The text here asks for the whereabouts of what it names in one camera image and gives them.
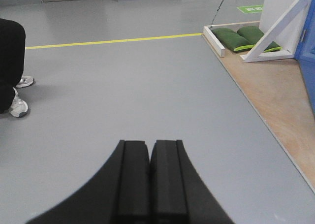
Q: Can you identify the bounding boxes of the white diagonal brace frame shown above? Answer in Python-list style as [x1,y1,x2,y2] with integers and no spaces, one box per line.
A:
[241,0,312,63]

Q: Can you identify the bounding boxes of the blue door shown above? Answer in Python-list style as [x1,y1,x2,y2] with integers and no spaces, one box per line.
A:
[294,0,315,114]

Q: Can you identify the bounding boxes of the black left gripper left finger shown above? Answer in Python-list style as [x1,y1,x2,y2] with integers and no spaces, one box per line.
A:
[28,140,150,224]

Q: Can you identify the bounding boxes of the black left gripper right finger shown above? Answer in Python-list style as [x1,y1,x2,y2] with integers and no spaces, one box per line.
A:
[150,140,233,224]

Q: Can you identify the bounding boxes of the white sneaker front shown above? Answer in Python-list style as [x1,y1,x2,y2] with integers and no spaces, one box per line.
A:
[9,88,29,118]

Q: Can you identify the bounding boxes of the person black trouser legs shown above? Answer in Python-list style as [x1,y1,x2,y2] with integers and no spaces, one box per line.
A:
[0,19,26,112]

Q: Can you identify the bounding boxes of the green sandbag door platform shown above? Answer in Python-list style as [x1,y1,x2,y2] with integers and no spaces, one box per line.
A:
[237,26,282,53]
[212,28,253,53]

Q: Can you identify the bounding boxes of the black anchor cord door platform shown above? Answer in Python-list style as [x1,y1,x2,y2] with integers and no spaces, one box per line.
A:
[210,0,224,26]

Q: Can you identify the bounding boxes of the right green sandbag door platform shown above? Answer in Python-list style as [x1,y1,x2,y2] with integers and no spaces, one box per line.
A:
[237,26,282,53]

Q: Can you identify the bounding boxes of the white sneaker rear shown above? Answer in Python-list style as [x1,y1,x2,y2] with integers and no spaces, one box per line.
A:
[15,76,35,88]

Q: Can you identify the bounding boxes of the left green sandbag door platform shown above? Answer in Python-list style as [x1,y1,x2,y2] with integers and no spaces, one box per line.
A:
[212,28,253,53]

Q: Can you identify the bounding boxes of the door wooden platform base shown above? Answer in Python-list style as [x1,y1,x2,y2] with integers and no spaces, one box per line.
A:
[203,21,315,190]

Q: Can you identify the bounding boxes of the white sneaker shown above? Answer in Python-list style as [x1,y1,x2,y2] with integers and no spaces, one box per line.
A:
[15,76,35,88]
[9,88,29,118]

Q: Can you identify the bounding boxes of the white wall panel beside door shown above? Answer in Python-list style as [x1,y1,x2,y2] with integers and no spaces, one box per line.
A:
[259,0,308,35]

